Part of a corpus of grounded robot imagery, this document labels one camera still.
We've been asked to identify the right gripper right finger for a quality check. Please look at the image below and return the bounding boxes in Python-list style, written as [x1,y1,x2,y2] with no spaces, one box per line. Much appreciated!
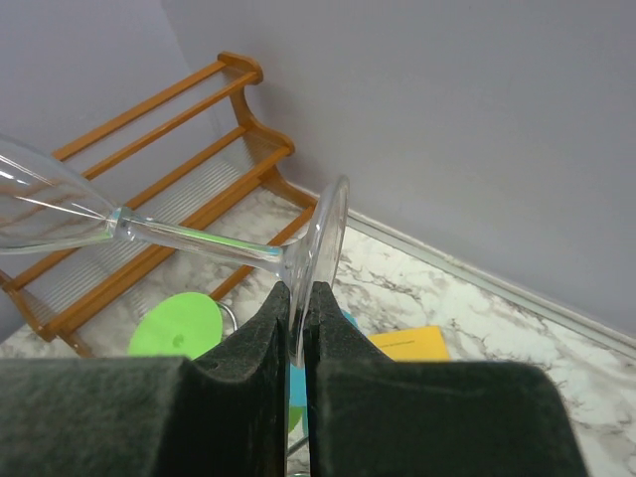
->
[304,283,588,476]

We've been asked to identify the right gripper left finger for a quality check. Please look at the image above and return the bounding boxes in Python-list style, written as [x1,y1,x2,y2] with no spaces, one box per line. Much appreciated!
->
[1,284,289,476]

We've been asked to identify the blue plastic wine glass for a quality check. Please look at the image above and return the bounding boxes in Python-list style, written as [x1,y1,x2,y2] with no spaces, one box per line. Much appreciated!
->
[285,307,359,436]

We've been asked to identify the green plastic wine glass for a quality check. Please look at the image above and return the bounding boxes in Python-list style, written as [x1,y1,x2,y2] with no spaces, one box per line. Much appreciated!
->
[127,292,224,360]

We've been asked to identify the clear wine glass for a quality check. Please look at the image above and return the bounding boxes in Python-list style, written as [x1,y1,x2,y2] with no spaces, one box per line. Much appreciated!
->
[1,136,350,368]

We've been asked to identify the chrome wine glass rack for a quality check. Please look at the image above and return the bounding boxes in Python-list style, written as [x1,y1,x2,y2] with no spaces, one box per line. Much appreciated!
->
[215,301,310,476]

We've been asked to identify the wooden dish rack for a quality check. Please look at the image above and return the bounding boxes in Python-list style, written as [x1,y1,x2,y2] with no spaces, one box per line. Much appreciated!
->
[1,52,316,357]

